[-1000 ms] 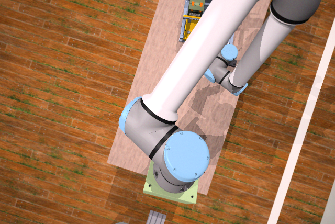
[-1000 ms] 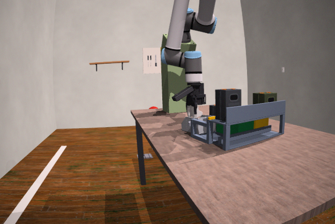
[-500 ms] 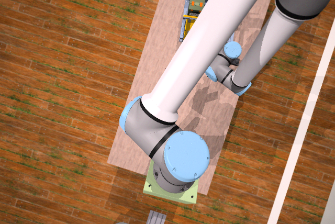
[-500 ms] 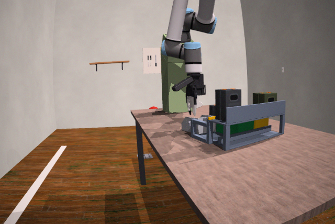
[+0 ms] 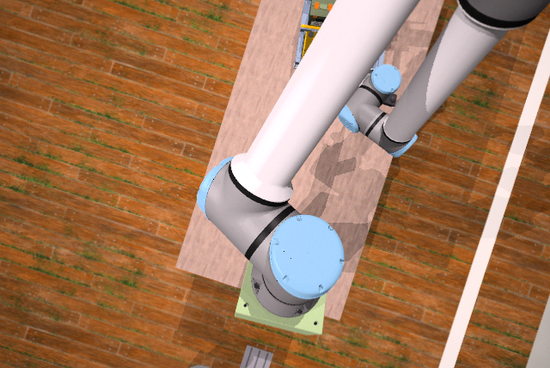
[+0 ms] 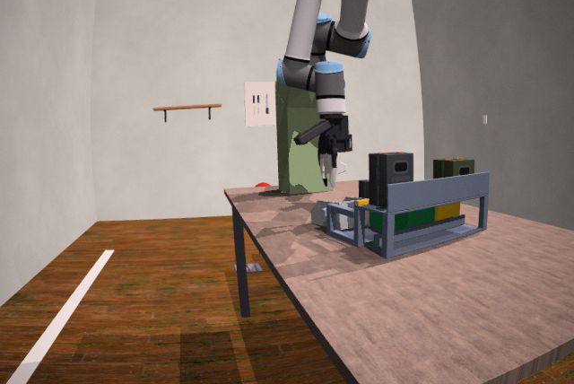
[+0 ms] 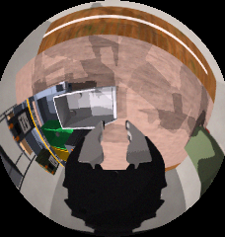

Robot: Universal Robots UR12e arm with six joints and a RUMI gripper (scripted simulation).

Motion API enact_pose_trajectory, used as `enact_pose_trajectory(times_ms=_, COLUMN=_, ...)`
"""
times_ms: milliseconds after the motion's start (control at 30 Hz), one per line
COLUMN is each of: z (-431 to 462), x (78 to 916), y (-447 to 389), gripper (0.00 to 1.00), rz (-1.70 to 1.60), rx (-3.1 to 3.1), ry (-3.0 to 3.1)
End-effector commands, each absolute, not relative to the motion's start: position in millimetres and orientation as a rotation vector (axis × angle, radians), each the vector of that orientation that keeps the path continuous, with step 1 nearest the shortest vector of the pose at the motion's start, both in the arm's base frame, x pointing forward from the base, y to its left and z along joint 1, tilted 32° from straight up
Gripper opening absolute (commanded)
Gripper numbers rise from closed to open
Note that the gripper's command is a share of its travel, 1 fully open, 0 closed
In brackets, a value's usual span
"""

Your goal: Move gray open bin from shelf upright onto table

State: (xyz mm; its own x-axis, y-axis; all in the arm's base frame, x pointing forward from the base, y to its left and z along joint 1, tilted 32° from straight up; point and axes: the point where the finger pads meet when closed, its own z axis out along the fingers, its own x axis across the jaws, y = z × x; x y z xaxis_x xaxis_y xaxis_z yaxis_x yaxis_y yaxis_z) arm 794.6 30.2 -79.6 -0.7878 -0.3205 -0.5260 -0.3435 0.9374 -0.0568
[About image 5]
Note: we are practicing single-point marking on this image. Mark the yellow open bin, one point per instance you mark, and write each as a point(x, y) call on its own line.
point(307, 42)

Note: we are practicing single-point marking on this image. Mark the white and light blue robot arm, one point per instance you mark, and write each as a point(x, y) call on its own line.
point(296, 260)

